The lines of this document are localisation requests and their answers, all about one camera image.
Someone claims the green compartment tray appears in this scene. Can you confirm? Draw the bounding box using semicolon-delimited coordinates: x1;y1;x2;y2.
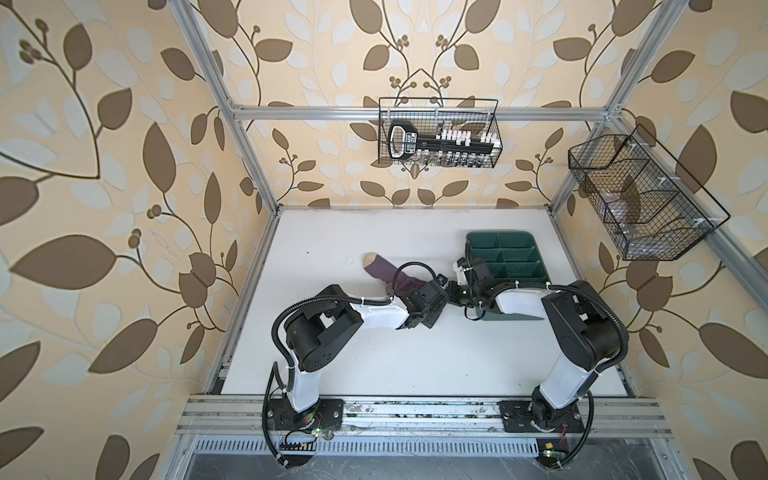
465;231;550;321

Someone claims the purple sock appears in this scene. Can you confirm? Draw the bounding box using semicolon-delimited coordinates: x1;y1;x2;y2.
362;252;425;296

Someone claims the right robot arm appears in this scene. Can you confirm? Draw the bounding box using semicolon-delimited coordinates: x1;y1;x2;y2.
448;257;629;431

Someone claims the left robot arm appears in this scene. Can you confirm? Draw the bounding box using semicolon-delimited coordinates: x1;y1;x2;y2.
270;255;448;414

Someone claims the black socket set tool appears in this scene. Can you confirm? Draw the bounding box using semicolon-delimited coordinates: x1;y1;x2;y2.
384;120;502;162

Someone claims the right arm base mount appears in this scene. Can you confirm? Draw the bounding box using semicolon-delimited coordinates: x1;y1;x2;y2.
498;400;585;434

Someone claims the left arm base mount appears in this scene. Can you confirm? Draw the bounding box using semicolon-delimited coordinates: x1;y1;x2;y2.
266;397;345;431

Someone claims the back wire basket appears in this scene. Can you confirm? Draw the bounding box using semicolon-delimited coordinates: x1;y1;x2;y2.
377;96;503;169

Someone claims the wire basket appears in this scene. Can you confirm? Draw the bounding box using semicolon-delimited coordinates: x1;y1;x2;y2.
377;96;503;169
568;124;731;261

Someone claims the right wire basket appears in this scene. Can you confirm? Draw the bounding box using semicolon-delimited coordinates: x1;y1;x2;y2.
568;124;731;261

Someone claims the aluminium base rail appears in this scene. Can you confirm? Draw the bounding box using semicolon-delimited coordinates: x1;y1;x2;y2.
176;395;672;439

